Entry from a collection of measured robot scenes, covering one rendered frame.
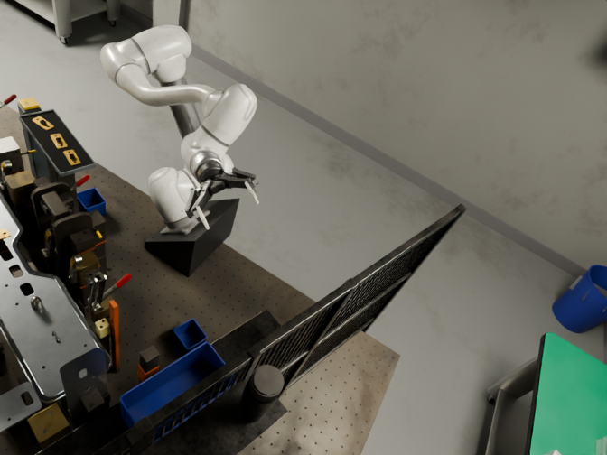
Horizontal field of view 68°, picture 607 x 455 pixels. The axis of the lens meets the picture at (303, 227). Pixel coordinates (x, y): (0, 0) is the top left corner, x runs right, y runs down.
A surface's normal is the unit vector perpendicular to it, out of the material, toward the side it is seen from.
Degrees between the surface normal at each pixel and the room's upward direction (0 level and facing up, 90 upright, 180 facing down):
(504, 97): 90
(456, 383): 0
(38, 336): 0
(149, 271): 0
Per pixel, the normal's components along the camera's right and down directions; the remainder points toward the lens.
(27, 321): 0.29, -0.63
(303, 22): -0.45, 0.58
